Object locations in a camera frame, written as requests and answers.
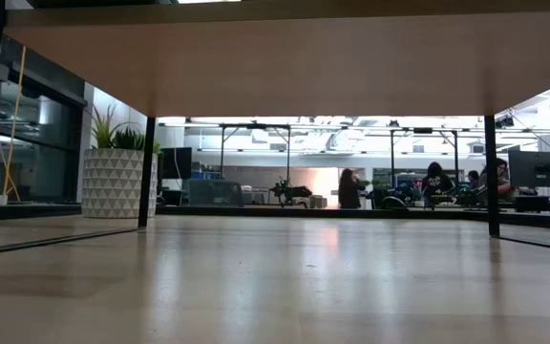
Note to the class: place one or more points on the black aluminium table frame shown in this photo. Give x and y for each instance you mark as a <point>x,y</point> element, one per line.
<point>303,210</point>

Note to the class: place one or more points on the black screen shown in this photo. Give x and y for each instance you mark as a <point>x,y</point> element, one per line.
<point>178,165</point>

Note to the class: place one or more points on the black background robot frame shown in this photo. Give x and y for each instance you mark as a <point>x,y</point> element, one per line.
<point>256,126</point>
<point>423,130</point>

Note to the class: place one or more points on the cardboard box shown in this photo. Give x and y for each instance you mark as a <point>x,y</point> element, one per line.
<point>318,201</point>

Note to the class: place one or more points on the succulent in white patterned pot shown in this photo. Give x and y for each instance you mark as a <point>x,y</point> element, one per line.
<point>112,184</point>

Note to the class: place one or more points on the person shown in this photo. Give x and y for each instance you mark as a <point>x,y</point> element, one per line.
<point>472,179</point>
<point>436,181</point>
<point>503,174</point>
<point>350,191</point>

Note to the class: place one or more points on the black background robot arm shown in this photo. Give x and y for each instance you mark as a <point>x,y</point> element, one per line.
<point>294,192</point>

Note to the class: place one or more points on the dark translucent bin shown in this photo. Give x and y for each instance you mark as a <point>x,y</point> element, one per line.
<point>215,193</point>

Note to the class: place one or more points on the black computer monitor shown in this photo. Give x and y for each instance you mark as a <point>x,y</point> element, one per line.
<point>537,169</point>

